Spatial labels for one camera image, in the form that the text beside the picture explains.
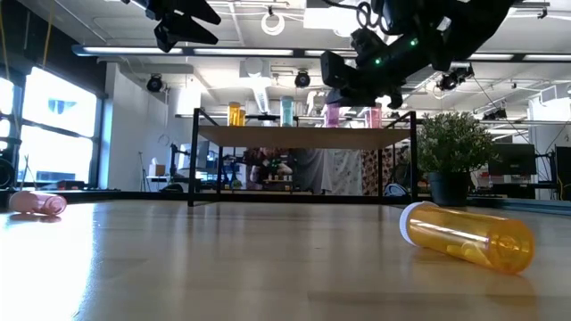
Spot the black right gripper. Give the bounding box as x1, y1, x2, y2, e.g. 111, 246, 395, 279
327, 0, 447, 111

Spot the salmon pill bottle white cap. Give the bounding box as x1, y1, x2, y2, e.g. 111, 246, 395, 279
368, 106, 385, 129
7, 190, 68, 217

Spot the magenta pill bottle white cap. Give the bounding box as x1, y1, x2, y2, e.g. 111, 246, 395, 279
324, 104, 342, 129

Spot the teal pill bottle white cap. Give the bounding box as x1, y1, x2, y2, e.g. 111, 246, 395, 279
279, 95, 296, 128

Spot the black overhead light bar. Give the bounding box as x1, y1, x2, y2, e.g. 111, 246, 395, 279
70, 43, 571, 63

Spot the floral patterned cloth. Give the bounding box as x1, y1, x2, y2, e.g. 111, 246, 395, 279
363, 149, 396, 196

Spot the white hanging cloth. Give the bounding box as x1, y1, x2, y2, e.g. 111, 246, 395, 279
293, 149, 363, 196

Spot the green potted plant black pot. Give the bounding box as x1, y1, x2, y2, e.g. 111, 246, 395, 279
417, 111, 501, 208

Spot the white round object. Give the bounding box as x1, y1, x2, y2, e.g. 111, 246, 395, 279
383, 182, 408, 198

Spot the person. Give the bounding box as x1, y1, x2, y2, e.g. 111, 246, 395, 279
244, 148, 294, 192

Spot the black computer monitor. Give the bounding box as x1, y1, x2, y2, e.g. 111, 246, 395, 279
488, 143, 538, 177
555, 145, 571, 202

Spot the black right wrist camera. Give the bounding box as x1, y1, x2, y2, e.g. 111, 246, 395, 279
319, 50, 358, 90

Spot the white hanging ring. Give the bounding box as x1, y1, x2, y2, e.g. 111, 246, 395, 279
261, 11, 286, 37

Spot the black frame wooden shelf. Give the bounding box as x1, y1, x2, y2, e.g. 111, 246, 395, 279
186, 108, 419, 208

